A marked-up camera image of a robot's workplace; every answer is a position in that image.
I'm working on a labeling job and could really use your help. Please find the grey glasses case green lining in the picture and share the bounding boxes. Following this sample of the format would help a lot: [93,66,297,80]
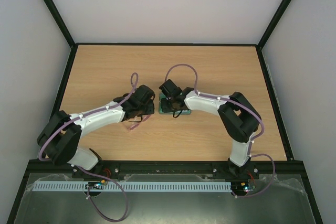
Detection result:
[159,93,180,115]

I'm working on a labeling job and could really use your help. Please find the pink transparent sunglasses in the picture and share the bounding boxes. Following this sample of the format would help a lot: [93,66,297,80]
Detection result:
[128,115,151,131]

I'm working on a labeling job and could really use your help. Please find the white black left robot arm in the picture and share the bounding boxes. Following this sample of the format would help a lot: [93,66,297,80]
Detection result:
[37,85,155,171]

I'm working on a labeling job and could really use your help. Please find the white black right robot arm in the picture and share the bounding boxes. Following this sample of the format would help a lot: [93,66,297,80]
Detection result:
[159,79,265,178]

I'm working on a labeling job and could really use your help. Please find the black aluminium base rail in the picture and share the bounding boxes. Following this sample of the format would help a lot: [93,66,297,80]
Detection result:
[25,159,308,181]

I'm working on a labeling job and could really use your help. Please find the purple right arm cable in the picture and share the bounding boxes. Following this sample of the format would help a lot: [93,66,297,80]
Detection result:
[165,63,276,199]

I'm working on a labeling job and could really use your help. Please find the black enclosure frame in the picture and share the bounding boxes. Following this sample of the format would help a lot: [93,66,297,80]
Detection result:
[7,0,323,223]

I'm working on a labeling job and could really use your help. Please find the light blue slotted cable duct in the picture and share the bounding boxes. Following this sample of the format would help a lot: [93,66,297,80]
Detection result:
[32,181,232,193]

